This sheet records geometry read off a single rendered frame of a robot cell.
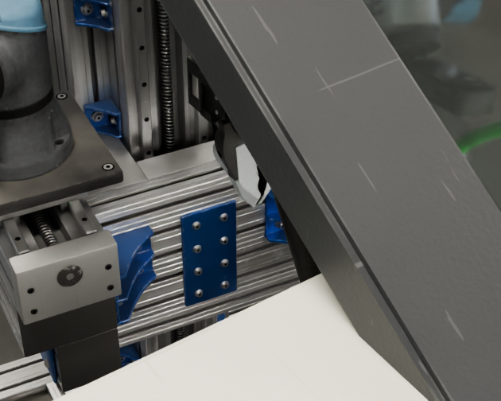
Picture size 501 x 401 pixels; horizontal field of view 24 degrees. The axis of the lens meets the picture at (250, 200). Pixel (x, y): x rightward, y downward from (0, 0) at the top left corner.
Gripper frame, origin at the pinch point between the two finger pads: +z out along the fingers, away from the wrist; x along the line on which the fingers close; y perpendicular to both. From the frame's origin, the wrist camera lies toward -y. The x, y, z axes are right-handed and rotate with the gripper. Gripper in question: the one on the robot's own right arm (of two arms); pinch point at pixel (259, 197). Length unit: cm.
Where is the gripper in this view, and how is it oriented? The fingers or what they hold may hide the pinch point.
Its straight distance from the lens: 114.9
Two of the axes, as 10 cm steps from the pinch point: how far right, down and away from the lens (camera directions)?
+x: -8.2, 3.5, -4.5
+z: 0.0, 7.9, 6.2
